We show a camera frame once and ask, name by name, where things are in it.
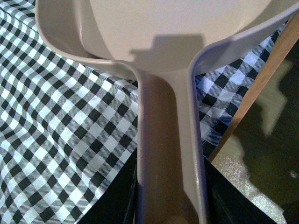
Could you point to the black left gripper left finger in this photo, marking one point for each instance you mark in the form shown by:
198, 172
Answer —
117, 204

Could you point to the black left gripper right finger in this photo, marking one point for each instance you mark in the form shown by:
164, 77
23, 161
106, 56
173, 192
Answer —
233, 199

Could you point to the white plastic dustpan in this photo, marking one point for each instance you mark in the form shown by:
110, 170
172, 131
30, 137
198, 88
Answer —
162, 44

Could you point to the black white checkered bedsheet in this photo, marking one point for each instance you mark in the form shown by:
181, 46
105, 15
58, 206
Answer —
66, 129

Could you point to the wooden bed frame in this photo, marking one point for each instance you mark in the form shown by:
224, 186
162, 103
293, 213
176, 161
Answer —
281, 48

